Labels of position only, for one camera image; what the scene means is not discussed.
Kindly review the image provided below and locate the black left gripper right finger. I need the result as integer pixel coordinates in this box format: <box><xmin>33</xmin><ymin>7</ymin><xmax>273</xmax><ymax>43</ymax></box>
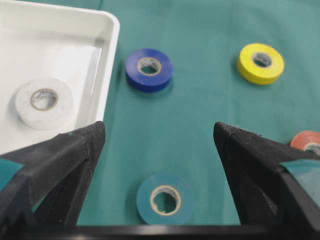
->
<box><xmin>213</xmin><ymin>122</ymin><xmax>320</xmax><ymax>233</ymax></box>

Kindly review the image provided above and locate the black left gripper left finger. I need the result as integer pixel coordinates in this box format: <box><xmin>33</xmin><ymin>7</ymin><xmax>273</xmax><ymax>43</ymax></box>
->
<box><xmin>0</xmin><ymin>121</ymin><xmax>106</xmax><ymax>230</ymax></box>

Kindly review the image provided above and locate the white tape roll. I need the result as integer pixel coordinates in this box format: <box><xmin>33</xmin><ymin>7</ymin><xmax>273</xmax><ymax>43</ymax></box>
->
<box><xmin>14</xmin><ymin>77</ymin><xmax>74</xmax><ymax>130</ymax></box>

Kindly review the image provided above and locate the yellow tape roll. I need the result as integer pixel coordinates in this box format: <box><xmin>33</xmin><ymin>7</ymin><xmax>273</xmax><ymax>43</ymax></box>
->
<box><xmin>236</xmin><ymin>43</ymin><xmax>285</xmax><ymax>86</ymax></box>

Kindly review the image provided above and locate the orange tape roll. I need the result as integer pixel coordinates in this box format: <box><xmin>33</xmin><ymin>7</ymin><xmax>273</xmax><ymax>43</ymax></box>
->
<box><xmin>290</xmin><ymin>130</ymin><xmax>320</xmax><ymax>156</ymax></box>

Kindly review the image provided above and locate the teal tape roll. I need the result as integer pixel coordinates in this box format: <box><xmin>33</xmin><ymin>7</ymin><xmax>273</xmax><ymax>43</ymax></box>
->
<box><xmin>136</xmin><ymin>173</ymin><xmax>194</xmax><ymax>225</ymax></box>

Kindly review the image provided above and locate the white plastic tray case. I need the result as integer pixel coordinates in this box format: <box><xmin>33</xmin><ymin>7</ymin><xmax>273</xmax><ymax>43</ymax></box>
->
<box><xmin>0</xmin><ymin>0</ymin><xmax>120</xmax><ymax>154</ymax></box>

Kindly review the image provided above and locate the blue tape roll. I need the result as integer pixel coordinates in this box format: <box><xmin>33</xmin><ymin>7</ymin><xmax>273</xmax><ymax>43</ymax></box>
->
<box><xmin>125</xmin><ymin>48</ymin><xmax>173</xmax><ymax>93</ymax></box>

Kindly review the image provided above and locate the green table cloth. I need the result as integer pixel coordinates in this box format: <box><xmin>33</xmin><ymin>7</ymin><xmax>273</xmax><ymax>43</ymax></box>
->
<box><xmin>37</xmin><ymin>0</ymin><xmax>320</xmax><ymax>227</ymax></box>

